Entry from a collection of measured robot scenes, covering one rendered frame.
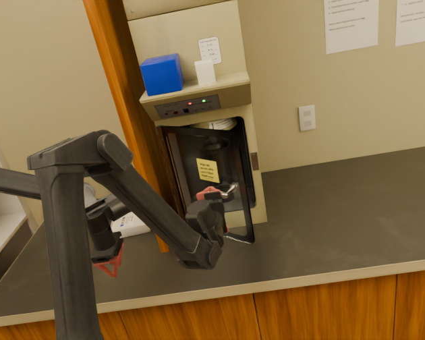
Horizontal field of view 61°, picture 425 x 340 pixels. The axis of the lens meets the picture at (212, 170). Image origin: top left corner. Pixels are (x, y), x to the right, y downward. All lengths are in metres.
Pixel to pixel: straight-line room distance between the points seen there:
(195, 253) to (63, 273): 0.32
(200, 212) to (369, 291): 0.67
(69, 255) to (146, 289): 0.66
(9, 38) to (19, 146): 0.48
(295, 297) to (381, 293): 0.28
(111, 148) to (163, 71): 0.46
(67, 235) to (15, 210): 1.51
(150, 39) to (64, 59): 0.63
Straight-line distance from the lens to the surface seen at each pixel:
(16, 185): 0.99
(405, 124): 1.87
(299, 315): 1.33
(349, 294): 1.31
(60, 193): 0.60
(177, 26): 1.14
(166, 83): 1.06
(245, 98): 1.12
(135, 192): 0.70
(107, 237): 1.02
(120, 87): 1.11
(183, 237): 0.80
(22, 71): 1.79
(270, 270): 1.19
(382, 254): 1.25
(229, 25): 1.13
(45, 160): 0.61
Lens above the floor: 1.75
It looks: 26 degrees down
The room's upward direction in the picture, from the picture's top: 12 degrees counter-clockwise
